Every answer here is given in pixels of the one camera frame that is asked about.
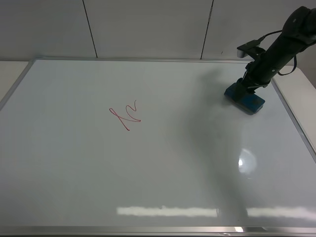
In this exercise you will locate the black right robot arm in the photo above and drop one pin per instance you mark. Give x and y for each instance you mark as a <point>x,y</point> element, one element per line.
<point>297,34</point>

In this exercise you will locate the red marker scribble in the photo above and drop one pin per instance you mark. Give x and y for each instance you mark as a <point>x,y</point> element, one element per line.
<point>130,109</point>

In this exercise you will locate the white whiteboard with aluminium frame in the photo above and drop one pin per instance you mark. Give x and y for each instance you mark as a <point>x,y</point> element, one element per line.
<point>196,165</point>

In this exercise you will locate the blue board eraser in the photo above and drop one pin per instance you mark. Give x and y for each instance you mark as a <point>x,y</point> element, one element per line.
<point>250,104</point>

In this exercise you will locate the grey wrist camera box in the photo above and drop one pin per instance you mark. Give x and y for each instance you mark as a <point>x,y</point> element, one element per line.
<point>251,48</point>

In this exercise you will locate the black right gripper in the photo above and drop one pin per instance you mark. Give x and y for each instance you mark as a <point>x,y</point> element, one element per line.
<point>259,74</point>

